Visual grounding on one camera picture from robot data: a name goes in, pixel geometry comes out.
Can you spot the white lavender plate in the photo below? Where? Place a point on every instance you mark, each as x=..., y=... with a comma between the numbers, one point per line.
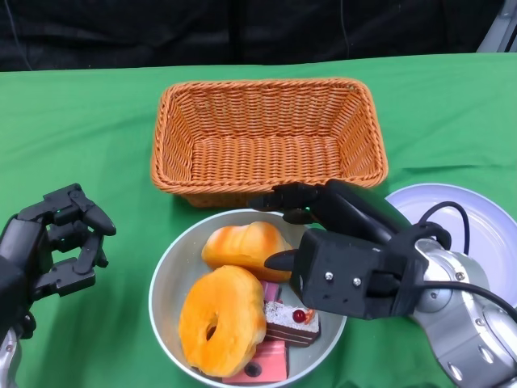
x=484, y=210

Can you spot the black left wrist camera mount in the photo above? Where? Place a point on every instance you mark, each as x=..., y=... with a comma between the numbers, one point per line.
x=10, y=295

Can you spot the black backdrop cloth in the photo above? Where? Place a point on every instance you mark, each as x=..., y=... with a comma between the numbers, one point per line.
x=242, y=32

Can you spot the magenta striped cake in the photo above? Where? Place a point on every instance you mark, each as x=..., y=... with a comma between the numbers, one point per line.
x=271, y=291

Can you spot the grey metal frame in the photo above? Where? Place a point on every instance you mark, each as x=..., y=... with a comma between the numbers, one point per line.
x=501, y=32

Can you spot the pale grey bowl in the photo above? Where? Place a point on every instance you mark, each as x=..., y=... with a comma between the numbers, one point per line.
x=173, y=279

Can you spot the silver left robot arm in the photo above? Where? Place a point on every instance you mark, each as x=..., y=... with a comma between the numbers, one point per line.
x=6, y=359

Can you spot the pink cake with blueberry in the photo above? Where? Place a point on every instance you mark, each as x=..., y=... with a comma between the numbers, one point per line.
x=270, y=359

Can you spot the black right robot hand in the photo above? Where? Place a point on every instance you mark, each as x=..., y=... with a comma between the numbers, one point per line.
x=355, y=210

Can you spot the oblong twisted bread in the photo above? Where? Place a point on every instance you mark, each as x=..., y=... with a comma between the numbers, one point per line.
x=242, y=246

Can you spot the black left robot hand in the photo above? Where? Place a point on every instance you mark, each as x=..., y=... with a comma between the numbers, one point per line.
x=24, y=242

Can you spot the chocolate cake slice with cherry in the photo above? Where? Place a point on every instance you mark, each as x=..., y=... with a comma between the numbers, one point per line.
x=291, y=323

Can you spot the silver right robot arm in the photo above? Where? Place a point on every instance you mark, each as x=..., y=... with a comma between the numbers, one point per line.
x=464, y=315

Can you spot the green tablecloth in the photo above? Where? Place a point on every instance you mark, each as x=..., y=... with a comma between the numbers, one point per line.
x=81, y=121

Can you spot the orange wicker basket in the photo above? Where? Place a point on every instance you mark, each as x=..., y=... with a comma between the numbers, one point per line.
x=266, y=161

